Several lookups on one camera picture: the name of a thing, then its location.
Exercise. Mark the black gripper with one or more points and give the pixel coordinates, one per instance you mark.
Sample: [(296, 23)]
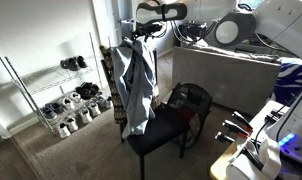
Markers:
[(155, 28)]

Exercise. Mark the light blue jean trousers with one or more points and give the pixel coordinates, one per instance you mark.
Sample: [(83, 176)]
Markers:
[(137, 86)]

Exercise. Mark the black mesh washing basket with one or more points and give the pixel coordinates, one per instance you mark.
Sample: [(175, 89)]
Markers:
[(194, 100)]

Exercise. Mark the white panel door ajar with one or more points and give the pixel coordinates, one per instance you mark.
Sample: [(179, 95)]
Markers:
[(106, 23)]

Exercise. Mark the black shoe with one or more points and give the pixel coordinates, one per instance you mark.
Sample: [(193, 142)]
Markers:
[(83, 93), (81, 62), (92, 88)]

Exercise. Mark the grey white sneaker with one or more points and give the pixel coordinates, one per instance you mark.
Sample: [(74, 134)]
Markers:
[(101, 102), (109, 102)]

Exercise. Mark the dark grey shoe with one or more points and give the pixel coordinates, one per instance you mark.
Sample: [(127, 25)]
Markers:
[(71, 64)]

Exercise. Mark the grey sofa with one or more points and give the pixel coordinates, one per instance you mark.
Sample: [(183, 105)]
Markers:
[(231, 80)]

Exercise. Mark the bright window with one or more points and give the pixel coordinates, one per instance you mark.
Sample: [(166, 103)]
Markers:
[(252, 3)]

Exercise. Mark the black chair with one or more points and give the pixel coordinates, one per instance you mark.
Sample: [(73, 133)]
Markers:
[(157, 130)]

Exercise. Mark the blue white striped blanket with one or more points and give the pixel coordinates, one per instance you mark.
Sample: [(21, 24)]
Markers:
[(291, 80)]

